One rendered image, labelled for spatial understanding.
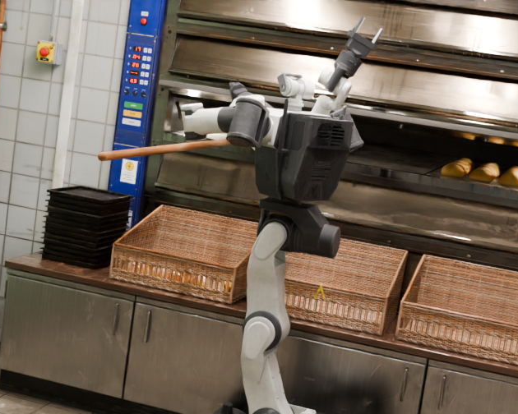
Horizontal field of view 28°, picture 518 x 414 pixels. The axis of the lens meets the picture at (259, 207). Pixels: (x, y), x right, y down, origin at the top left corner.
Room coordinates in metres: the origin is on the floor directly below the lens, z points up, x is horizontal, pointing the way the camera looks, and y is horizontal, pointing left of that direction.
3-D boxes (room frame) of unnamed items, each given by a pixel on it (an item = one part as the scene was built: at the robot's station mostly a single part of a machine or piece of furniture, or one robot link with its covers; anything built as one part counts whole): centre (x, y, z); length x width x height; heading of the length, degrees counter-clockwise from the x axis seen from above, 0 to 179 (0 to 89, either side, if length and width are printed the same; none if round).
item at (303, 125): (3.57, -0.11, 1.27); 0.34 x 0.30 x 0.36; 129
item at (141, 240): (4.35, 0.25, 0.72); 0.56 x 0.49 x 0.28; 73
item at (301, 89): (3.62, -0.08, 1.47); 0.10 x 0.07 x 0.09; 129
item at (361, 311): (4.18, -0.33, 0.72); 0.56 x 0.49 x 0.28; 76
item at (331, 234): (3.58, -0.15, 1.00); 0.28 x 0.13 x 0.18; 73
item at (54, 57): (4.81, 1.06, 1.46); 0.10 x 0.07 x 0.10; 74
